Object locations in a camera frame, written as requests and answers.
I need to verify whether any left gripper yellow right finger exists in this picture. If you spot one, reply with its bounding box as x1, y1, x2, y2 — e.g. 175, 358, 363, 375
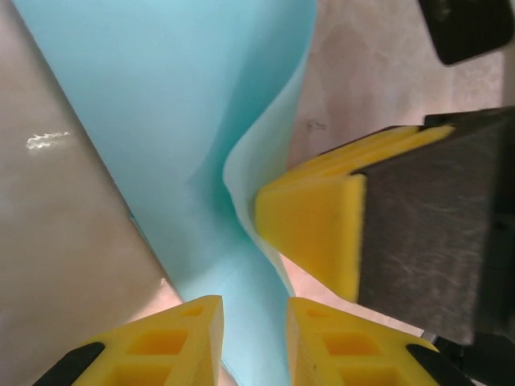
286, 297, 480, 386

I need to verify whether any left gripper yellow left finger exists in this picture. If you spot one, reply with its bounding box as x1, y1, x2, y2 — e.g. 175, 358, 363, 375
34, 295, 225, 386

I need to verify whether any light blue cloth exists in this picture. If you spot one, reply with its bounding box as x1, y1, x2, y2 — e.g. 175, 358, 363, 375
11, 0, 319, 386

